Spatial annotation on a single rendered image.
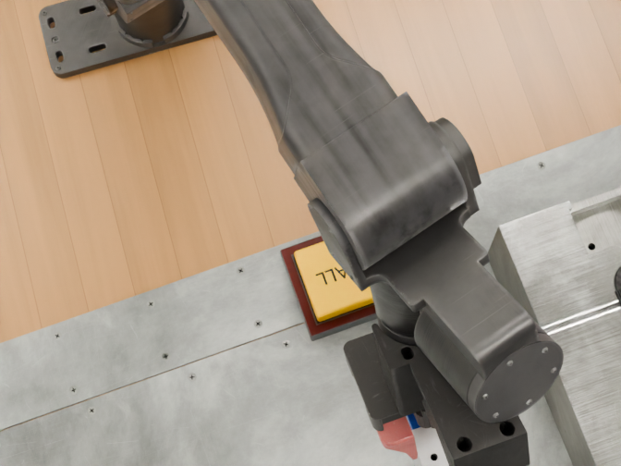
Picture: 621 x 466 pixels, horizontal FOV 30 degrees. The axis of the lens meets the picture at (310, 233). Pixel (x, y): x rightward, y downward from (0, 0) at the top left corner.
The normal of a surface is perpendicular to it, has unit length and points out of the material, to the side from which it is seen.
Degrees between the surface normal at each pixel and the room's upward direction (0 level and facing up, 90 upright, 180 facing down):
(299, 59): 12
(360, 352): 27
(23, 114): 0
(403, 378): 63
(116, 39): 0
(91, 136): 0
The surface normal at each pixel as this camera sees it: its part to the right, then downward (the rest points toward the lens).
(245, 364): -0.04, -0.28
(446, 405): -0.18, -0.65
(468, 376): -0.84, 0.10
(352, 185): 0.07, -0.11
